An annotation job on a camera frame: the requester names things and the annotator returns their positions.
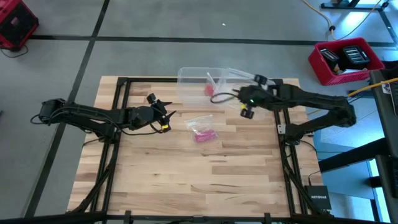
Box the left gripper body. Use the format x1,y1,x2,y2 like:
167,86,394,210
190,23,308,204
145,92,172,134

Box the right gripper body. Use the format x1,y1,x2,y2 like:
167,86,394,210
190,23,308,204
235,73,278,120

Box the clear plastic wrapper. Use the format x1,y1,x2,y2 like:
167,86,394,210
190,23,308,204
183,114,219,146

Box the clear plastic container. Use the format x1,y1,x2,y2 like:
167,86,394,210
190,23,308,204
177,67,276,110

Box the pink elastic bandage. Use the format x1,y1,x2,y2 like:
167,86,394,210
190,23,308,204
194,129,218,144

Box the red plastic crate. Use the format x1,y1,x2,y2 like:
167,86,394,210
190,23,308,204
307,37,386,87

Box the small black device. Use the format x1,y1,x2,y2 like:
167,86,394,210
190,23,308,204
319,49,340,71

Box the white paper sheet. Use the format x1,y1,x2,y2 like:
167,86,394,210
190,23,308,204
341,68,369,75

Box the large black ribbed device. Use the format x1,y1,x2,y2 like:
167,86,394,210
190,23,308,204
340,45,371,70

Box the black overhead rig beam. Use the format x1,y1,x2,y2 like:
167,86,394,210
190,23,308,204
0,211,398,224

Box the black floor stand base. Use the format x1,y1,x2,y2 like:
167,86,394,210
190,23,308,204
320,0,398,49

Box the red and black case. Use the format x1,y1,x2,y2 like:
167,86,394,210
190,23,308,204
0,0,40,52

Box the black cable with yellow tag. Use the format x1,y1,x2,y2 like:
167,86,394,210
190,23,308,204
119,105,170,137
210,91,249,110

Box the black aluminium table frame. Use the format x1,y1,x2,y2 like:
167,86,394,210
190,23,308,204
89,77,310,217

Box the yellow extension cord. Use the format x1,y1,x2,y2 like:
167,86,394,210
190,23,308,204
300,0,384,41

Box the black cable bundle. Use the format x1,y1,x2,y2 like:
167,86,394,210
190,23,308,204
67,139,122,215

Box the black Netgear network switch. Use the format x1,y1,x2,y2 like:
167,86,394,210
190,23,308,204
303,185,333,211

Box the yellow hanging cable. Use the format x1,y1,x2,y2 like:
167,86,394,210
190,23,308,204
347,77,398,98

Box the thin black floor cable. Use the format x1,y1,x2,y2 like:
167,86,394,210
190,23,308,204
0,44,29,59

